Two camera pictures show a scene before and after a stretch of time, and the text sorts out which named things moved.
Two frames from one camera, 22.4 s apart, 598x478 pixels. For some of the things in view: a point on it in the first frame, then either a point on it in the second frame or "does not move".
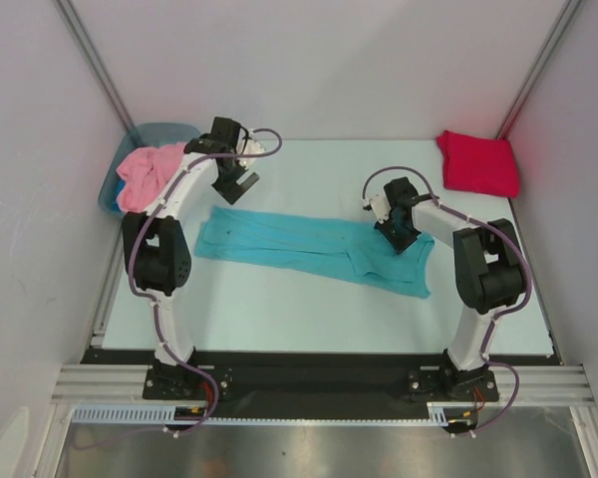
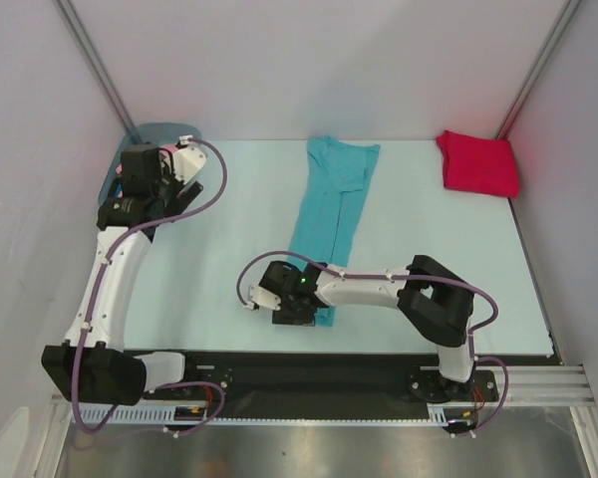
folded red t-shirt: x=478 y=165 does not move
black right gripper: x=399 y=237 to x=293 y=313
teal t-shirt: x=353 y=248 to x=338 y=177
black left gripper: x=230 y=190 to x=175 y=204
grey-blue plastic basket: x=146 y=135 does not move
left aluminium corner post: x=75 y=27 does not move
